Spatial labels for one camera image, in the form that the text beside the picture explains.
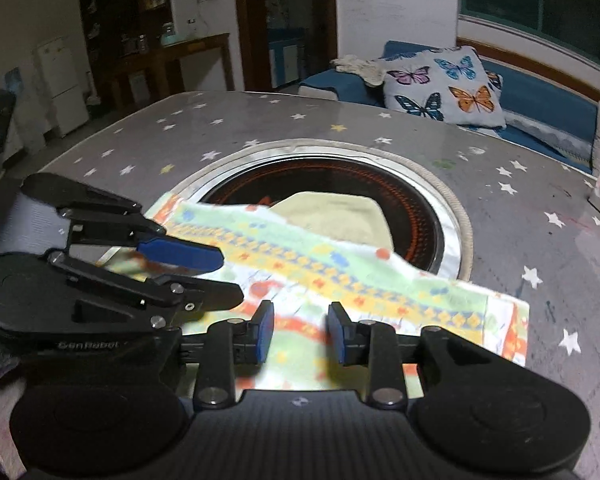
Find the blue sofa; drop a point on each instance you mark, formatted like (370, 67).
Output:
(540, 100)

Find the brown wooden door frame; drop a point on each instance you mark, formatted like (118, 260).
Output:
(325, 20)

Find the grey star-print tablecloth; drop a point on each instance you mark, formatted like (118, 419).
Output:
(530, 210)

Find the butterfly print pillow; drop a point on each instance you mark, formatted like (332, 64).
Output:
(445, 85)

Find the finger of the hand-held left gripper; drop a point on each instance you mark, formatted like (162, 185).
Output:
(180, 255)
(215, 294)

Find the wooden side table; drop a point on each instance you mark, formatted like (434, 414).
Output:
(195, 45)

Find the small teal bottle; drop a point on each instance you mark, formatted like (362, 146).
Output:
(168, 35)

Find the crumpled beige cloth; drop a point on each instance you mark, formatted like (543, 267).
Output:
(360, 66)

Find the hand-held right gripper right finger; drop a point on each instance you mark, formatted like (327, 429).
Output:
(336, 335)

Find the round built-in cooktop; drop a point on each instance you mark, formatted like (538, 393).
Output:
(330, 175)

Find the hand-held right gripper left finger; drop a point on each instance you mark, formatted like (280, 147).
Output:
(263, 335)

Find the patterned green children's pants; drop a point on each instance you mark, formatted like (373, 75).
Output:
(330, 265)

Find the white refrigerator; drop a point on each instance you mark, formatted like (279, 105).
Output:
(60, 80)

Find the dark window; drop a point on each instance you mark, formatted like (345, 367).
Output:
(555, 0)

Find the blue cabinet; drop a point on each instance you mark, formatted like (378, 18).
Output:
(284, 60)

